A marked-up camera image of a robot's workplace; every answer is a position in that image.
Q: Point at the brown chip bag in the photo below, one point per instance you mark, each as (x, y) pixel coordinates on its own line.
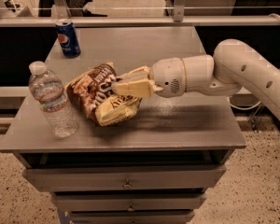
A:
(91, 93)

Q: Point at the grey drawer cabinet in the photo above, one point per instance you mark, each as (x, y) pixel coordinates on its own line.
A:
(189, 130)

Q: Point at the blue pepsi can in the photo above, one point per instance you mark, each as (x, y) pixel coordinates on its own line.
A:
(67, 38)

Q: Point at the bottom grey drawer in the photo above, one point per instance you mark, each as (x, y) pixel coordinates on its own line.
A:
(154, 217)

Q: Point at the top grey drawer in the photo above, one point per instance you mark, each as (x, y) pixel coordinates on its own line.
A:
(125, 178)

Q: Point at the clear plastic water bottle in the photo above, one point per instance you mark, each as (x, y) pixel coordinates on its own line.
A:
(50, 95)

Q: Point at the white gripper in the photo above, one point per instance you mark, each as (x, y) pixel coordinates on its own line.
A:
(166, 76)

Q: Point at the grey drawer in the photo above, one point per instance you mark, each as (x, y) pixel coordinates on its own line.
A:
(125, 178)
(154, 217)
(129, 202)

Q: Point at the middle grey drawer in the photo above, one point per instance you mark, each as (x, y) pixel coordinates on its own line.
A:
(129, 202)

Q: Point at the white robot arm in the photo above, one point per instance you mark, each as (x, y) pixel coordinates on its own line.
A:
(233, 66)

